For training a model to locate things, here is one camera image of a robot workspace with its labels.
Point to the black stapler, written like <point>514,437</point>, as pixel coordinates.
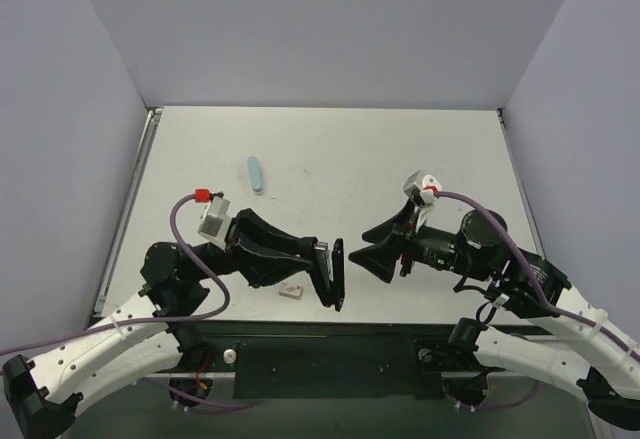
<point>328,273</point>

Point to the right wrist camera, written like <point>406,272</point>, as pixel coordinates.
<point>421,189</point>

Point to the light blue white stapler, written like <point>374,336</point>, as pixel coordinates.
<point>255,175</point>

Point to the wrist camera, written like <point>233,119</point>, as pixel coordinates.
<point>421,189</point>
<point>215,221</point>

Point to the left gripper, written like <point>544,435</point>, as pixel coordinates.
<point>233,241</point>

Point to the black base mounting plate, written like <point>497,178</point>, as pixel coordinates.
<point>312,360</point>

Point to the staple box with red label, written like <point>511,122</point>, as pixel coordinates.
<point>291,291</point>

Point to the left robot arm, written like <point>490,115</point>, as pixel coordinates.
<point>154,329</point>

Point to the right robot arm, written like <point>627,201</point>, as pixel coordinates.
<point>599,364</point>

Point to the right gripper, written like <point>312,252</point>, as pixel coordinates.
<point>409,240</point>

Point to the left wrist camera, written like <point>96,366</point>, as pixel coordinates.
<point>215,221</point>

